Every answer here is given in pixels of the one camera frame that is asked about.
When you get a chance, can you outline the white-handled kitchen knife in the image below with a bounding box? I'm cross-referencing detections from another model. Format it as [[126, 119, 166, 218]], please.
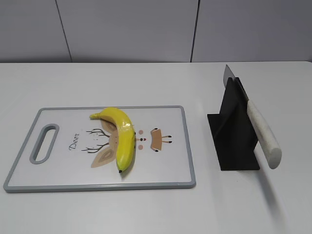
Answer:
[[223, 64, 282, 169]]

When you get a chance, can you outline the yellow plastic banana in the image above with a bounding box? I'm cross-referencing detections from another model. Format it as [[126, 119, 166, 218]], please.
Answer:
[[89, 107, 136, 174]]

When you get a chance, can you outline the white grey-rimmed cutting board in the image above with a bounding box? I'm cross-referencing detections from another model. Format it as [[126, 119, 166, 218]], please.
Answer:
[[3, 105, 196, 193]]

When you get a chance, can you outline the black knife stand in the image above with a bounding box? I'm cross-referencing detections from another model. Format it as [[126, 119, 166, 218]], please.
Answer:
[[207, 78, 260, 171]]

